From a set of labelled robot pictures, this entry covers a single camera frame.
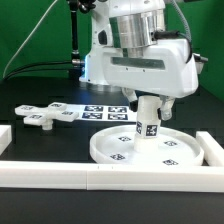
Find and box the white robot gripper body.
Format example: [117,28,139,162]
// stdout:
[103,39,208,98]

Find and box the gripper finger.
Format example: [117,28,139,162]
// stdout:
[160,96,175,121]
[122,88,138,112]

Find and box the white marker sheet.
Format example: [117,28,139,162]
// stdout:
[68,104,137,122]

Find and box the white cross table base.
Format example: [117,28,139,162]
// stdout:
[15,102,79,131]

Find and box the white right fence bar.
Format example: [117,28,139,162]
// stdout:
[196,131,224,167]

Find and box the white round table top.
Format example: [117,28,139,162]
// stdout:
[90,125,204,167]

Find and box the black camera stand pole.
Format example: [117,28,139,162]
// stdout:
[66,0,83,79]

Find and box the white left fence bar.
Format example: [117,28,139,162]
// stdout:
[0,125,12,155]

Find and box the white front fence bar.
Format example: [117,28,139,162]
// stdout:
[0,161,224,193]

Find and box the grey cable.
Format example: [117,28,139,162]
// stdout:
[2,0,59,79]

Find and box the black cable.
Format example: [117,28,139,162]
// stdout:
[3,60,83,80]

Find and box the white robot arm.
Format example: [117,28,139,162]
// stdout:
[80,0,207,120]

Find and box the white fence bar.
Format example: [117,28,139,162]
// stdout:
[0,125,12,155]
[196,131,224,167]
[0,161,224,193]

